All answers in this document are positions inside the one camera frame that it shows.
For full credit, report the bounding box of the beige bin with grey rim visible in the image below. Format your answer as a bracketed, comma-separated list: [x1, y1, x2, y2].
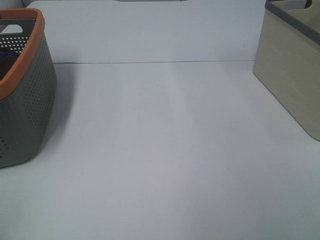
[253, 0, 320, 140]

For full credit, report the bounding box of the brown towel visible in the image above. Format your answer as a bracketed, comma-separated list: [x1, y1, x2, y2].
[0, 57, 18, 80]

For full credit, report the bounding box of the grey basket with orange rim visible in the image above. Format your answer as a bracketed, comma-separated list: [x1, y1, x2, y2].
[0, 8, 57, 168]

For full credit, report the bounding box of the blue cloth in basket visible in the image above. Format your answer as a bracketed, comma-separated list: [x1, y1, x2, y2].
[0, 51, 17, 61]

